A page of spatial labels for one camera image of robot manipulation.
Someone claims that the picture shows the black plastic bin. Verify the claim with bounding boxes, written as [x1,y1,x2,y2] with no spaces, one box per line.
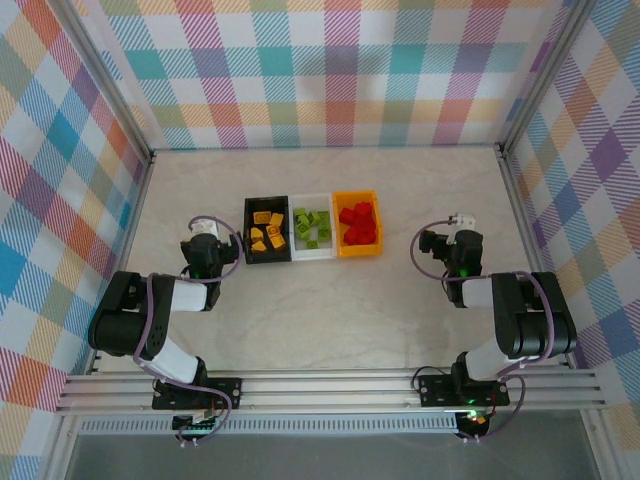
[241,195,294,265]

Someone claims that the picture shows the orange plastic bin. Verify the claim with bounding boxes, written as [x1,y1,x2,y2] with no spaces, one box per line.
[332,189,385,260]

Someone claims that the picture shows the white plastic bin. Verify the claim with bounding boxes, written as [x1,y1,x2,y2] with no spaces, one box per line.
[288,194,337,262]

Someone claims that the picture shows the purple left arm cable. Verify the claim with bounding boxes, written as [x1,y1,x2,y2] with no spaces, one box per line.
[132,214,246,386]

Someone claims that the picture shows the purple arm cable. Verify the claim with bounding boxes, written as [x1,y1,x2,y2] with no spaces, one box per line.
[409,218,555,376]
[132,214,246,386]

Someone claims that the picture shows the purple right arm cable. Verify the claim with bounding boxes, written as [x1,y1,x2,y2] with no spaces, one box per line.
[409,218,555,376]

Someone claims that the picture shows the aluminium side rail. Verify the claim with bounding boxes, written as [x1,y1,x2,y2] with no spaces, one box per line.
[497,144,631,480]
[42,149,156,480]

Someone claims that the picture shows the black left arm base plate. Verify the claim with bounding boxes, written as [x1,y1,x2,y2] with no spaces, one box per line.
[151,377,244,412]

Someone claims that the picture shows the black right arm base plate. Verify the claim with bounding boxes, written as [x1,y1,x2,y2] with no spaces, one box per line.
[416,373,511,407]

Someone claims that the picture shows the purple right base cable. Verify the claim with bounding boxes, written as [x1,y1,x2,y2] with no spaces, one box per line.
[457,372,527,446]

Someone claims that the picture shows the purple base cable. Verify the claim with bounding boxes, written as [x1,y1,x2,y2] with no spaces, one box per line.
[457,372,527,446]
[159,394,234,449]

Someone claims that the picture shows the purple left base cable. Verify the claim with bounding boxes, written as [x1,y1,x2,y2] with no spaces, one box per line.
[159,394,234,449]

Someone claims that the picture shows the aluminium frame post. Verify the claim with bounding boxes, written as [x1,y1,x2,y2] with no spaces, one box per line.
[497,0,601,159]
[47,0,156,164]

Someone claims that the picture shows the long aluminium mounting rail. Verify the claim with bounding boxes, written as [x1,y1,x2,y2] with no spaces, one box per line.
[54,367,607,417]

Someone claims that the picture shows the grey slotted cable duct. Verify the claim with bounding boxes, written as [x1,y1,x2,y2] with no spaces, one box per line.
[77,417,461,435]

